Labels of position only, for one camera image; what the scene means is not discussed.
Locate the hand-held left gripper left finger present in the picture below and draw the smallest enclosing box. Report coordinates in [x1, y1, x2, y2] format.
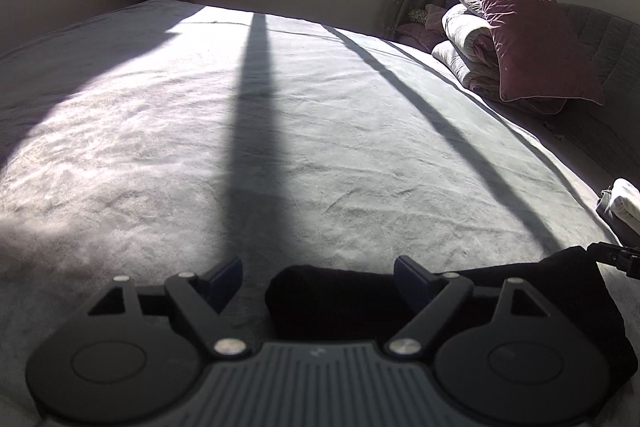
[85, 256, 251, 360]

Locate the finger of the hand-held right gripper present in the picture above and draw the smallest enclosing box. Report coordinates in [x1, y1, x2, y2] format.
[586, 242, 640, 280]

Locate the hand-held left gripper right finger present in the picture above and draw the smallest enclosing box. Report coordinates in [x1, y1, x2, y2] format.
[384, 256, 552, 359]

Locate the black t-shirt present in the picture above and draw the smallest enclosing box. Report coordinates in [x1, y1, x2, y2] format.
[265, 246, 639, 408]

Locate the folded grey cloth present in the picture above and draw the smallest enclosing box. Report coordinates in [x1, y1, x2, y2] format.
[595, 189, 614, 221]

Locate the folded white cloth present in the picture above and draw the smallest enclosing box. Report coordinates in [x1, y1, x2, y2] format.
[607, 178, 640, 233]

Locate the bed with grey sheet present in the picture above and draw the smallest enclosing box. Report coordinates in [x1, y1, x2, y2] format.
[0, 0, 640, 427]

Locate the grey quilted headboard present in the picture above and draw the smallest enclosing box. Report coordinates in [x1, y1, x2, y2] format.
[560, 2, 640, 188]

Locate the large pink pillow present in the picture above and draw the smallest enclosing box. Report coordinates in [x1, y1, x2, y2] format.
[462, 0, 606, 105]

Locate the folded quilt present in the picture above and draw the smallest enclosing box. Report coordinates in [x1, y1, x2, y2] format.
[431, 2, 568, 115]

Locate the small pink pillow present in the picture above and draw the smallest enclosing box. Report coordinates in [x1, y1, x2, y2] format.
[397, 4, 448, 52]

